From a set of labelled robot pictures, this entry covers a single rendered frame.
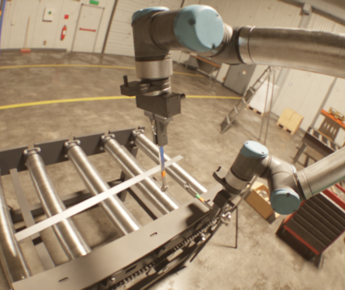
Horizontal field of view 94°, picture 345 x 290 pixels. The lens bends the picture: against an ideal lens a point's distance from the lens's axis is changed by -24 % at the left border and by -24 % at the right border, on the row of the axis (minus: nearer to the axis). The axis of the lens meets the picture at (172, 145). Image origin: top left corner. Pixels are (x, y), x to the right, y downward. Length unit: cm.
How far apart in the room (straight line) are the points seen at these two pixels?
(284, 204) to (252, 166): 18
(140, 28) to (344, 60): 41
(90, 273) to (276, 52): 69
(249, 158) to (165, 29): 48
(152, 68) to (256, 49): 23
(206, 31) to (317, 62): 21
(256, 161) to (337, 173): 27
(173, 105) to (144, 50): 14
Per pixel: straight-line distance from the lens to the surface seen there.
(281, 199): 62
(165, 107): 49
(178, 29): 39
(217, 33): 41
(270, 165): 73
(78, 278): 62
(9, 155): 144
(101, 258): 65
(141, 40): 49
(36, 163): 132
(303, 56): 41
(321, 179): 63
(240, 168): 72
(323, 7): 1084
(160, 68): 49
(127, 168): 139
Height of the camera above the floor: 175
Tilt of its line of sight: 29 degrees down
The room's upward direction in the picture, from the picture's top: 20 degrees clockwise
